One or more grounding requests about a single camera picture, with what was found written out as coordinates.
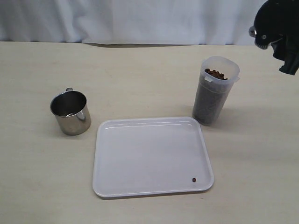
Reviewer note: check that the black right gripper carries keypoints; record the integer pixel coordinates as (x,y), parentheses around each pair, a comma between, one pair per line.
(276,24)

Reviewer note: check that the steel mug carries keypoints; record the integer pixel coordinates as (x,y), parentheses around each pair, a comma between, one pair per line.
(71,112)
(252,31)

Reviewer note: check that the translucent plastic pitcher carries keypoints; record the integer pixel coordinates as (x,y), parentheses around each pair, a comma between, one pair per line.
(217,76)

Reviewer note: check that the white backdrop curtain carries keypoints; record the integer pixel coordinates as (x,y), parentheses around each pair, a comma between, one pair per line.
(157,22)

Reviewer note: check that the white plastic tray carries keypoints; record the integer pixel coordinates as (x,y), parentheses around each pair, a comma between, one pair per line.
(152,156)

